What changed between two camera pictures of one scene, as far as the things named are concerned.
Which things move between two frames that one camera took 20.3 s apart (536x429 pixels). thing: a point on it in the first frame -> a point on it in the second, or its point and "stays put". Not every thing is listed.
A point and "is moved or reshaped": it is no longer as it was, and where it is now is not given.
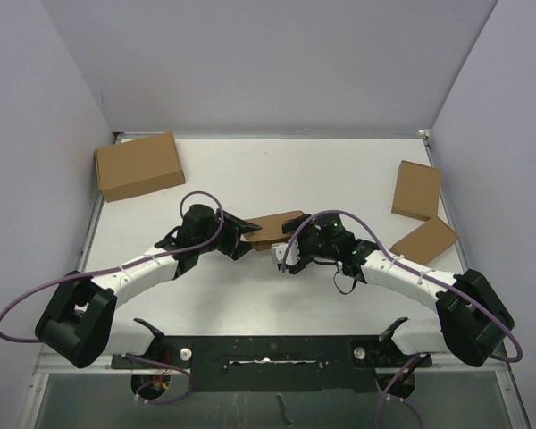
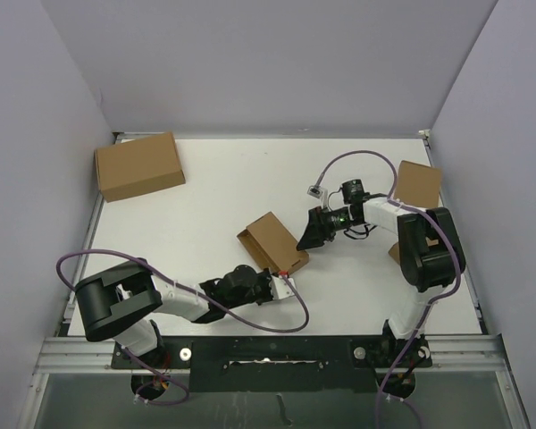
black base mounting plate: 276,363 stays put
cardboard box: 138,167 stays put
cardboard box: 271,231 is moved or reshaped
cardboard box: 417,190 stays put
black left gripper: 233,228 -> 265,275
